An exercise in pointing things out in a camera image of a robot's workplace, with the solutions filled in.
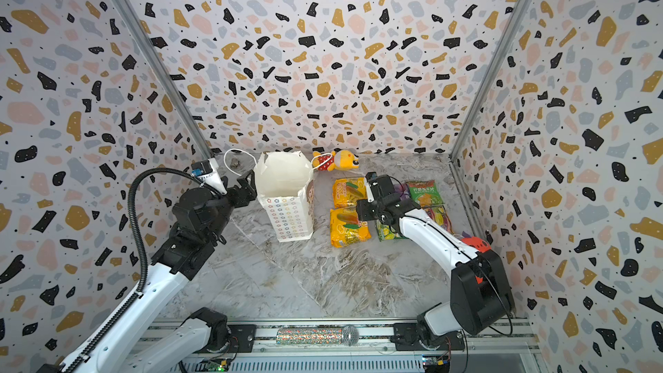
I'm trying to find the purple snack packet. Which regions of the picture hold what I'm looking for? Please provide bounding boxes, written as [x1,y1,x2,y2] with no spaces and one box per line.
[393,182,410,200]

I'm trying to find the small green snack box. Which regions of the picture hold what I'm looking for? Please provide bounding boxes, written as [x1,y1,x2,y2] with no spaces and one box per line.
[376,221,406,242]

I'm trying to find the yellow plush toy red dress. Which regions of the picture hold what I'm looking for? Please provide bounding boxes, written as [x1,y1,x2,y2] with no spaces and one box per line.
[312,150,359,171]

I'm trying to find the yellow lemon candy bag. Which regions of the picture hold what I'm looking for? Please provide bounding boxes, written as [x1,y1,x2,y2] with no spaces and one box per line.
[333,177,368,209]

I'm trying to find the Fox's fruits candy bag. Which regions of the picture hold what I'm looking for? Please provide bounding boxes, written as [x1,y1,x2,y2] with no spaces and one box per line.
[425,205,453,233]

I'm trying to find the aluminium corner post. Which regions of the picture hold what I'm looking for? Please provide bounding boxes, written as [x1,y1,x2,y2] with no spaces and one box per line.
[112,0,213,158]
[450,0,531,166]

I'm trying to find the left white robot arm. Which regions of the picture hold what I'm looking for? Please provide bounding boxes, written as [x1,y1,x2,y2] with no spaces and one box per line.
[39,168,257,372]

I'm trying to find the yellow snack packet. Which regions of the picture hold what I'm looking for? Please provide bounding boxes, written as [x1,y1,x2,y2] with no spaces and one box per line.
[330,207,371,248]

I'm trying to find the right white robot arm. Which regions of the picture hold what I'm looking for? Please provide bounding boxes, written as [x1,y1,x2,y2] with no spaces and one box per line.
[357,200,514,350]

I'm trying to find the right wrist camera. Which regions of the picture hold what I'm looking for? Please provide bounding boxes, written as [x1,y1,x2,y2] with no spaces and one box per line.
[365,172,396,203]

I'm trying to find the aluminium right corner post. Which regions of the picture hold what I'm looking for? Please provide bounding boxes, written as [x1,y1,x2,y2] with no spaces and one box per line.
[450,0,531,166]

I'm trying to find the white printed paper bag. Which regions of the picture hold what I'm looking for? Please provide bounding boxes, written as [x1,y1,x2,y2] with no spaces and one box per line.
[237,149,314,243]

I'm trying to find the glittery cylinder tube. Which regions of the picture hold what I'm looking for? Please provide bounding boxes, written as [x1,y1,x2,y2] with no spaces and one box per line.
[276,326,360,346]

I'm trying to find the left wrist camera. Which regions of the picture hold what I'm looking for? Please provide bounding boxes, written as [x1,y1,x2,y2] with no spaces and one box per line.
[191,158,227,195]

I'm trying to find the green corn chips bag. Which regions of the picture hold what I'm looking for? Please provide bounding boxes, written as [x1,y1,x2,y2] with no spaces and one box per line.
[406,181,445,208]

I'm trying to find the aluminium left corner post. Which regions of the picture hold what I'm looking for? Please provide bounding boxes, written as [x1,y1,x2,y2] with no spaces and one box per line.
[112,0,213,158]

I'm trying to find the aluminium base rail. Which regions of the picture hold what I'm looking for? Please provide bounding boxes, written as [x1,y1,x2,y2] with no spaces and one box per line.
[97,319,535,373]

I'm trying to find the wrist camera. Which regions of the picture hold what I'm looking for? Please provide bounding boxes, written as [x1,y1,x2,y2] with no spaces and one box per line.
[365,172,396,203]
[191,158,227,195]

